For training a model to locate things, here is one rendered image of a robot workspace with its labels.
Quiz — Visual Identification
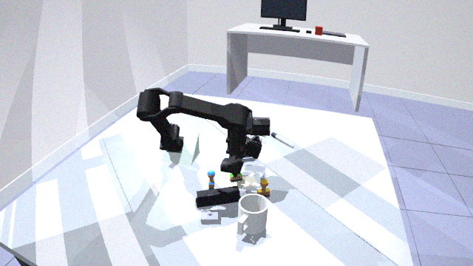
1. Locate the grey mug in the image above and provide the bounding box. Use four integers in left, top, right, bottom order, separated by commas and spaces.
237, 194, 269, 236

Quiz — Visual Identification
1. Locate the blue-topped wooden stamp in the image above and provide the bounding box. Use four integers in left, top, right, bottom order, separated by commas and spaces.
207, 170, 215, 189

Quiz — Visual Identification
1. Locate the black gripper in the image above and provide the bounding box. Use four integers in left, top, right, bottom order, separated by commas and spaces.
220, 135, 250, 177

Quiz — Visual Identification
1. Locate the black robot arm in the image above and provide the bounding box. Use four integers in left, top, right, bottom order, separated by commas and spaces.
136, 87, 270, 159

